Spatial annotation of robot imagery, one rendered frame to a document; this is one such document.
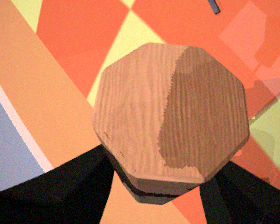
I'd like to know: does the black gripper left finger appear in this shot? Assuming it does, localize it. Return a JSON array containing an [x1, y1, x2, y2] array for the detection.
[[0, 144, 115, 224]]

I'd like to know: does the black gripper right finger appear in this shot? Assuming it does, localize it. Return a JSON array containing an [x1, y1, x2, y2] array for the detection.
[[199, 159, 280, 224]]

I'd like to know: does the dark grey rod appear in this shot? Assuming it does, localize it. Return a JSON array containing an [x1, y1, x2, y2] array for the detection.
[[207, 0, 221, 13]]

